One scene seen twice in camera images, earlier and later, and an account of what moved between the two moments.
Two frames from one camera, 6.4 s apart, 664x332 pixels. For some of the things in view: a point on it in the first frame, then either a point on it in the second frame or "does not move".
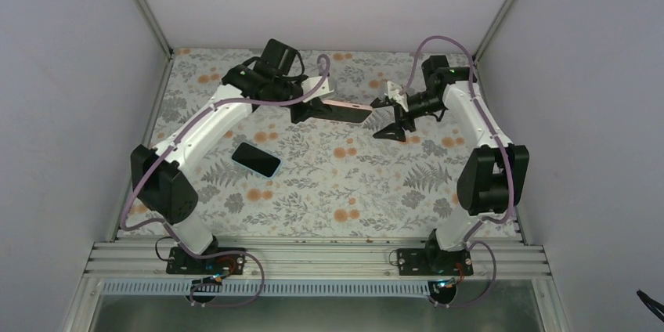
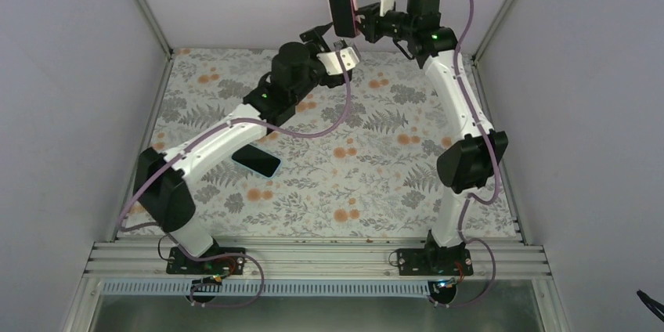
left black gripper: x=310 y=110 → x=315 y=36
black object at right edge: x=656 y=307 does not move
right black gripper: x=396 y=128 → x=369 y=27
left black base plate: x=181 y=263 does not move
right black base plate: x=434 y=262 does not move
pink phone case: x=347 y=104 → x=342 y=3
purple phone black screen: x=347 y=113 → x=341 y=4
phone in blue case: x=256 y=160 does not move
